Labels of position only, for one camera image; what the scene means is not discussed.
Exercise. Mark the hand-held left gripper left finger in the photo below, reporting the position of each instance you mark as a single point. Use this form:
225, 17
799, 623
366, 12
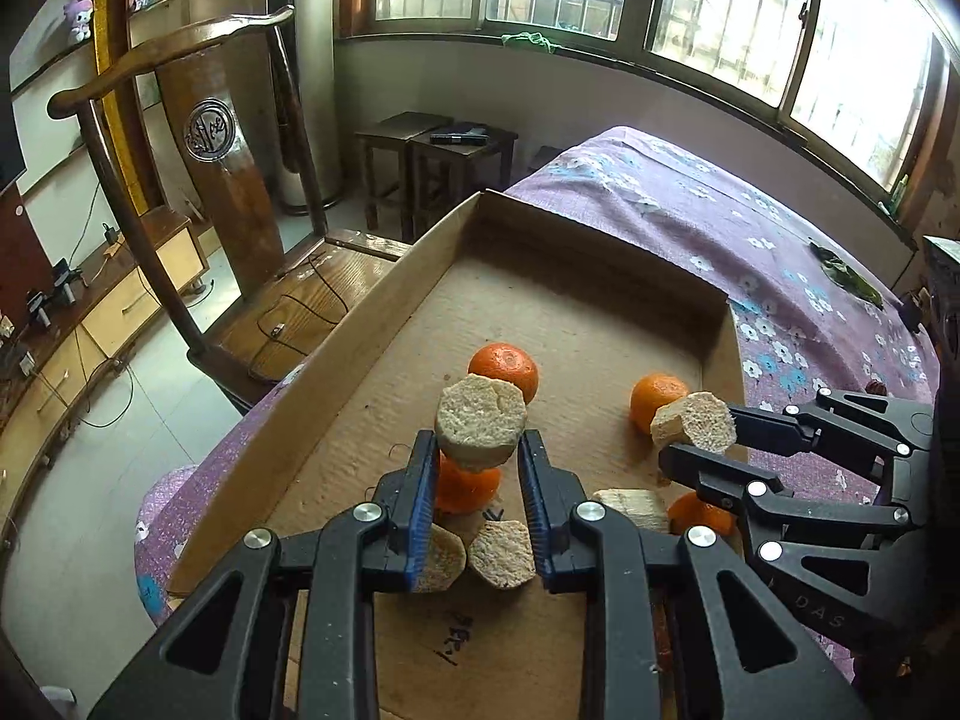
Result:
424, 517

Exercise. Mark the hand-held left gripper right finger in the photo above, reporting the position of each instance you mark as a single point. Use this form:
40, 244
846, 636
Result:
536, 517

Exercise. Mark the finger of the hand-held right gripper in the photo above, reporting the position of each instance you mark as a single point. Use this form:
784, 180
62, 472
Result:
705, 472
772, 431

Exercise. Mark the mandarin orange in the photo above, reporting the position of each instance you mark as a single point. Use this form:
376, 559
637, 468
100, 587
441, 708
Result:
652, 397
465, 491
694, 516
504, 367

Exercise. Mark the peeled sugarcane piece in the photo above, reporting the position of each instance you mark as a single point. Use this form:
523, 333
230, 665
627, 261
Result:
694, 424
634, 506

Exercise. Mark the round rice cake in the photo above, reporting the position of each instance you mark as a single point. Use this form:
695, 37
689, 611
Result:
476, 420

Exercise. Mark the brown cardboard box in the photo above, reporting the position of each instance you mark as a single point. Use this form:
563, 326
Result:
570, 315

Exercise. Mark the dried red date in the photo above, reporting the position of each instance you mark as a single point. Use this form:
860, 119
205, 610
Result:
874, 388

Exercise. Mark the green leafy vegetable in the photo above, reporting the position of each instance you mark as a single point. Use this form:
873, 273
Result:
844, 274

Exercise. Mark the purple floral cloth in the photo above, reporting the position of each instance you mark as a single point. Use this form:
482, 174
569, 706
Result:
675, 187

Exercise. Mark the dark wooden stool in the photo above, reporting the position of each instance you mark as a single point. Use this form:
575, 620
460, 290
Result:
465, 154
397, 127

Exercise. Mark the wooden television cabinet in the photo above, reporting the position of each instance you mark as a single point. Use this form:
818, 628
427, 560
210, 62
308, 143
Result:
112, 315

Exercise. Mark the black handheld device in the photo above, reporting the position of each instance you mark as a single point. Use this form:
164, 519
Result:
457, 136

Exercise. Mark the brown wooden chair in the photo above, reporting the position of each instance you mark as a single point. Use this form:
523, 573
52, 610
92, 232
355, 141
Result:
225, 187

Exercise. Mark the green cloth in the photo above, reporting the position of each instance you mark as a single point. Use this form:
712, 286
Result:
531, 40

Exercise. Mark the purple plush toy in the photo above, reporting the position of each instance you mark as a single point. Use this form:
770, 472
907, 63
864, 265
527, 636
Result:
78, 21

